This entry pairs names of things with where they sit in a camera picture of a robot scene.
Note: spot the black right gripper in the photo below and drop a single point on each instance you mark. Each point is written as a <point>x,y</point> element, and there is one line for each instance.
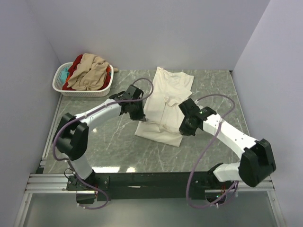
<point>185,131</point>

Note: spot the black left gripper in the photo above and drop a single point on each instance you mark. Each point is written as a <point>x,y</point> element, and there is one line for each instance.
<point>140,116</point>

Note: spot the cream white t-shirt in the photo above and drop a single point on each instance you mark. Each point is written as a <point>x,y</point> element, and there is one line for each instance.
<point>163,114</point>

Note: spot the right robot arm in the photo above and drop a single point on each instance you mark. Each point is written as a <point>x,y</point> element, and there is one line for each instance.
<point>256,156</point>

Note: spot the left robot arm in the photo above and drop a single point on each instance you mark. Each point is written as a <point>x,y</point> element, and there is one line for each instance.
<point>72,134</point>

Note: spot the beige t-shirt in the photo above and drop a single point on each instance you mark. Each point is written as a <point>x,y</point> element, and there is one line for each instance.
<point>88,73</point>

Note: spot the red t-shirt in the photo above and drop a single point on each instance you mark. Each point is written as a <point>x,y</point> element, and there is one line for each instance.
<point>77,62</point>

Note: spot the teal garment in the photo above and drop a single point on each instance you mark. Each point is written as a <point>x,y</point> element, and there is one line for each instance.
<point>64,75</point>

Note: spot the white plastic laundry basket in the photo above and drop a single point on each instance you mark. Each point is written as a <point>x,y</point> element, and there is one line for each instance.
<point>58,85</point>

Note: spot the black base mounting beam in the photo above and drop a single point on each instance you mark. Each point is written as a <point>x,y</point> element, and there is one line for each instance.
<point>120,186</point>

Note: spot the aluminium frame rail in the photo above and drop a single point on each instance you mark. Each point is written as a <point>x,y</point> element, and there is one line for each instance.
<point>57,183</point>

